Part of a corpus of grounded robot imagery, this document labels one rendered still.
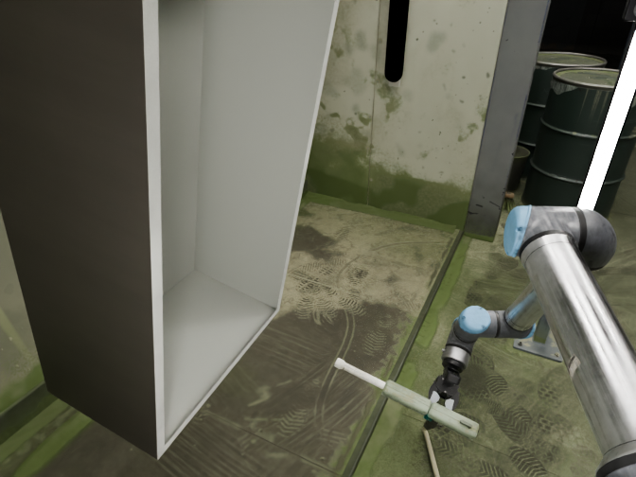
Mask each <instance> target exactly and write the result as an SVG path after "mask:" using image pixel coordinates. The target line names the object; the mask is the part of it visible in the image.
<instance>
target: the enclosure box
mask: <svg viewBox="0 0 636 477"><path fill-rule="evenodd" d="M339 1H340V0H0V210H1V214H2V217H3V221H4V224H5V228H6V232H7V236H8V240H9V246H10V250H11V253H12V257H13V261H14V265H15V269H16V272H17V275H18V279H19V283H20V287H21V291H22V295H23V297H24V301H25V305H26V312H27V316H28V320H29V323H30V326H31V330H32V334H33V338H34V342H35V345H36V349H37V352H38V356H39V360H40V364H41V367H42V371H43V375H44V381H45V385H46V389H47V392H48V393H50V394H52V395H53V396H55V397H56V398H59V399H60V400H62V401H64V402H65V403H67V404H68V405H70V406H72V407H73V408H75V409H76V410H78V411H80V412H81V413H83V414H84V415H87V416H88V417H90V418H91V419H93V420H95V422H97V423H99V424H100V425H102V426H103V427H105V428H107V429H108V430H110V431H111V432H113V433H115V434H117V435H118V436H120V437H122V438H123V439H125V440H127V441H128V442H130V443H131V444H133V445H135V446H136V447H137V448H139V449H140V450H142V451H144V452H145V453H147V454H149V455H150V456H152V457H153V458H155V459H157V460H158V459H159V458H160V457H161V456H162V454H163V453H164V452H165V451H166V450H167V448H168V447H169V446H170V444H171V443H172V442H173V441H174V439H175V438H176V437H177V436H178V434H179V433H180V432H181V431H182V430H183V428H184V427H185V426H186V424H187V423H188V422H189V421H190V419H191V418H192V417H193V416H194V415H195V414H196V413H197V412H198V411H199V409H200V408H201V407H202V406H203V404H204V403H205V402H206V400H207V399H208V398H209V397H210V396H211V394H212V393H213V392H214V391H215V389H216V388H217V387H218V386H219V384H220V383H221V382H222V381H223V379H224V378H225V377H226V376H227V374H228V373H229V372H230V371H231V369H232V368H233V367H234V366H235V365H236V363H237V362H238V361H239V359H240V358H241V357H242V356H243V354H244V353H245V352H246V351H247V349H248V348H249V347H250V346H251V345H252V343H253V342H254V341H255V340H256V338H257V337H258V336H259V334H260V333H261V332H262V331H263V330H264V328H265V327H266V326H267V325H268V324H269V323H270V322H271V321H272V319H273V318H274V317H275V316H276V314H277V313H278V312H279V309H280V304H281V299H282V293H283V289H284V284H285V279H286V274H287V270H288V265H289V259H290V254H291V249H292V241H293V236H294V230H295V225H296V221H297V216H298V211H299V206H300V202H301V196H302V191H303V186H304V182H305V177H306V172H307V166H308V161H309V153H310V148H311V143H312V138H313V133H314V128H315V123H316V118H317V114H318V109H319V103H320V98H321V94H322V89H323V84H324V79H325V74H326V69H327V60H328V55H329V50H330V46H331V40H332V35H333V30H334V26H335V21H336V16H337V11H338V6H339Z"/></svg>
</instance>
